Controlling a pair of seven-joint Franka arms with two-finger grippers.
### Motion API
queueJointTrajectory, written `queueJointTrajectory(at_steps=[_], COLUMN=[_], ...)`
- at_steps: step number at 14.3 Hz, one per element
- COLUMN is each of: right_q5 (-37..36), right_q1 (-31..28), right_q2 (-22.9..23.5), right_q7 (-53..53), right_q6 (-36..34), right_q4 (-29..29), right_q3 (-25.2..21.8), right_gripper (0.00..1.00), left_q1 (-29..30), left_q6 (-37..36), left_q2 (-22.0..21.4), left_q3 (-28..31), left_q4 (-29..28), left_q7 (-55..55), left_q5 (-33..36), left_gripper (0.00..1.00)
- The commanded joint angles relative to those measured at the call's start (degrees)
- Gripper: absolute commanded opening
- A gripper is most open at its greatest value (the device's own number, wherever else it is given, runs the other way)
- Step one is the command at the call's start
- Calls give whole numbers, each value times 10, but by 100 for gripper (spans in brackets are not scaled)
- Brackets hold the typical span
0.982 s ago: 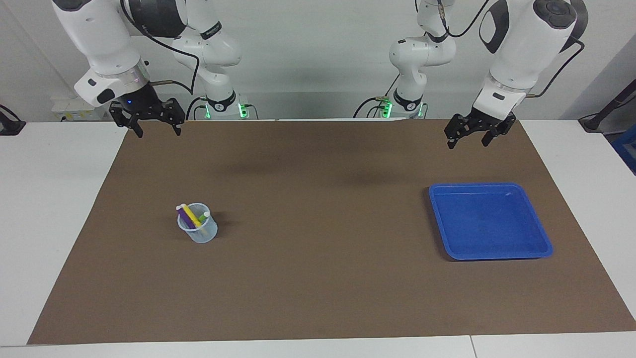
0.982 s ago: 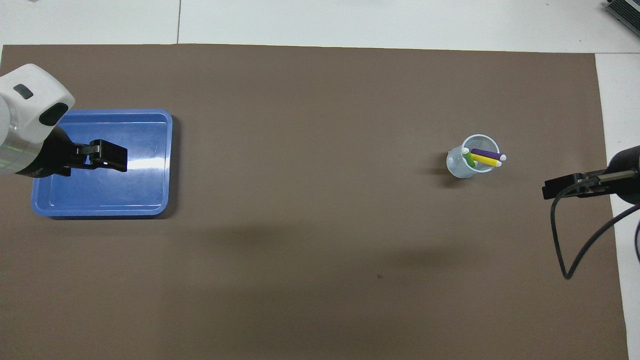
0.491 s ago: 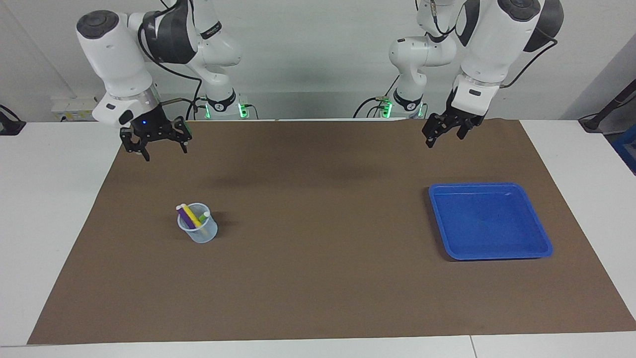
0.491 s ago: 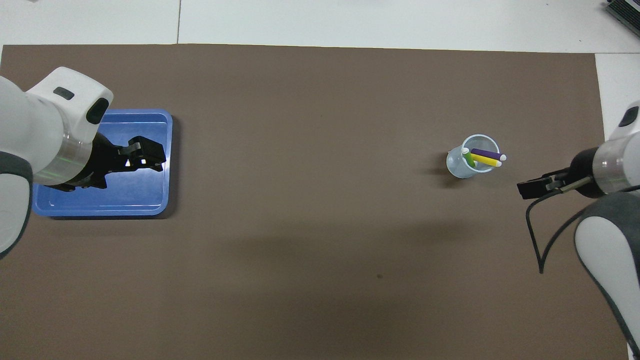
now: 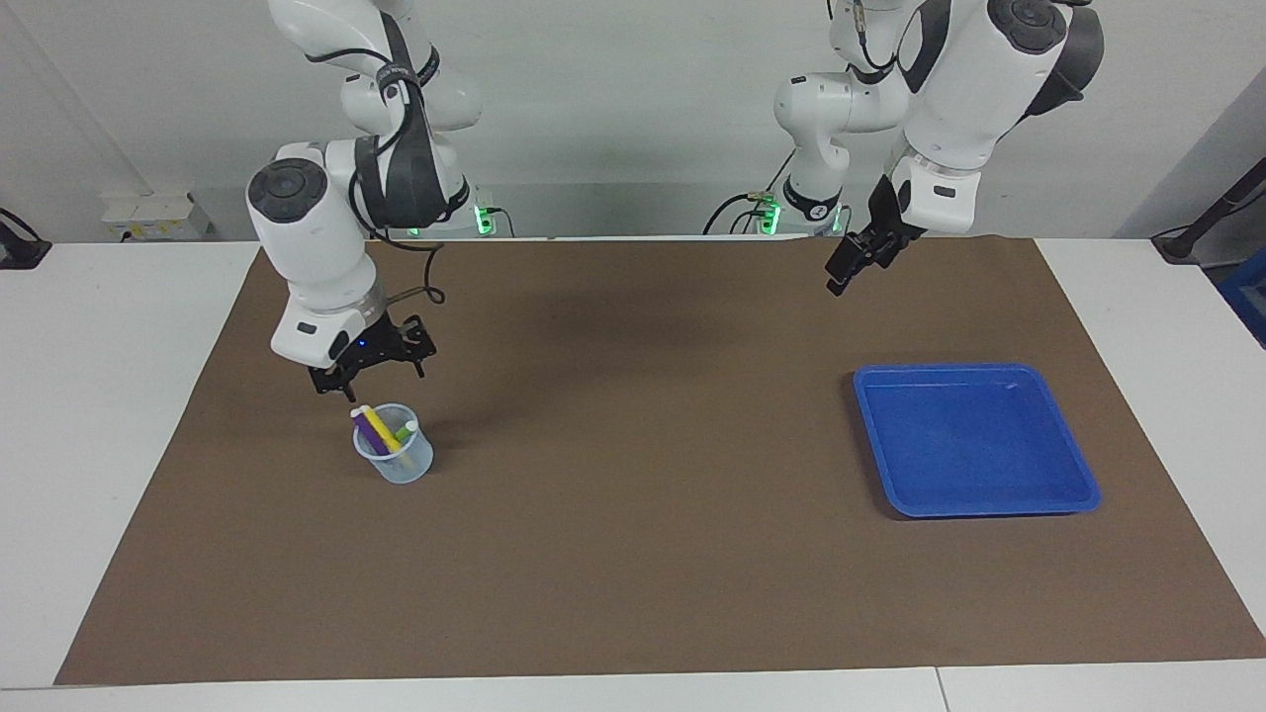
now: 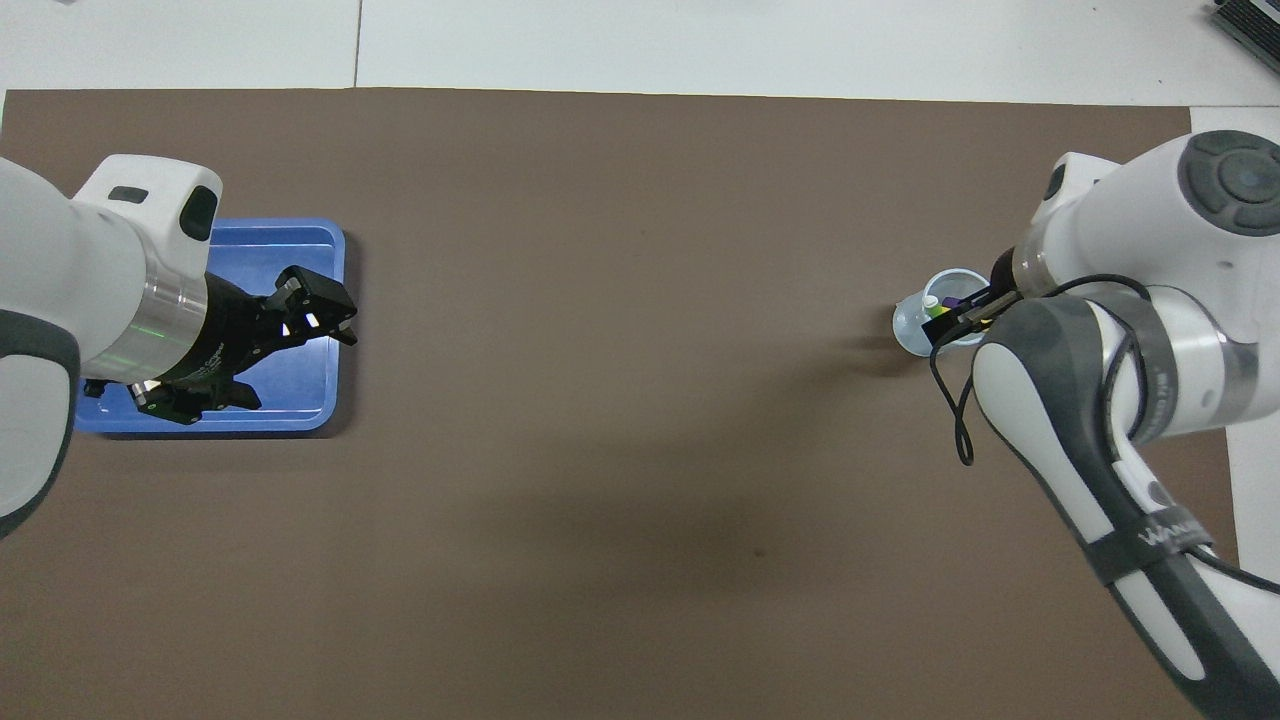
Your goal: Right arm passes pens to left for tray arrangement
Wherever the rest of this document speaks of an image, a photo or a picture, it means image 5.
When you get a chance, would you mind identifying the blue box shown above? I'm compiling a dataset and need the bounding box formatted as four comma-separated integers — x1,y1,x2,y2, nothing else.
1217,247,1266,347

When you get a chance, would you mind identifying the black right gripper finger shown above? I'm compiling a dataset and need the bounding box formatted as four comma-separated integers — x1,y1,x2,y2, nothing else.
310,366,363,402
400,315,438,380

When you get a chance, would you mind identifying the purple pen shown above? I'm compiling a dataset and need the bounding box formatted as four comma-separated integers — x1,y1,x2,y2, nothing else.
350,410,392,457

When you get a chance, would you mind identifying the brown table mat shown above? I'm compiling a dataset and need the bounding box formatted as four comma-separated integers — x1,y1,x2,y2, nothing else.
54,235,1266,686

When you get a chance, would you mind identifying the black table clamp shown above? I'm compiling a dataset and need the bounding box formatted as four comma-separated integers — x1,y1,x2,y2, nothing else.
0,208,52,270

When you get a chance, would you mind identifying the blue plastic tray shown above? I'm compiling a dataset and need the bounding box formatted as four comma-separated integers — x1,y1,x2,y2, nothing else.
853,363,1102,519

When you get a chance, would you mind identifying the yellow pen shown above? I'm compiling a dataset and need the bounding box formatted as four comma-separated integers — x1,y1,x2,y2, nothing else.
361,404,406,455

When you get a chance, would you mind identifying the white power strip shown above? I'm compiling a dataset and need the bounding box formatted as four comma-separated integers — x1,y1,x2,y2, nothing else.
99,191,211,242

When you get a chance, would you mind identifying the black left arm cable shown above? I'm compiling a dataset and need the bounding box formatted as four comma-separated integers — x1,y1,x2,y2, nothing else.
851,0,941,85

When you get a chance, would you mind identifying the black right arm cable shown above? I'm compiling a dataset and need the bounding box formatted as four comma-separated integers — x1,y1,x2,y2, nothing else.
302,44,446,308

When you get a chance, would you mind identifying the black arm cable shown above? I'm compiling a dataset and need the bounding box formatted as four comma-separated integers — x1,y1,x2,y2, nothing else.
302,44,446,308
851,0,941,85

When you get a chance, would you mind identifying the clear plastic cup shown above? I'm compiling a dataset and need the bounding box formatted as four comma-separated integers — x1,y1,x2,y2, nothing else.
353,402,434,486

